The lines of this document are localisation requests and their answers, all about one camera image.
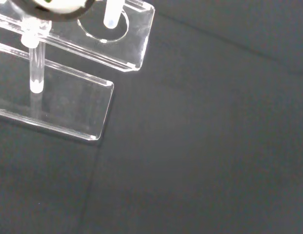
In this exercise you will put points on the black cloth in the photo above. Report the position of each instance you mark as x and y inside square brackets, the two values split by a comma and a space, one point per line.
[214, 146]

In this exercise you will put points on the clear acrylic funnel stand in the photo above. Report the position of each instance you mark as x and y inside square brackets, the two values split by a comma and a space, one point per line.
[75, 102]

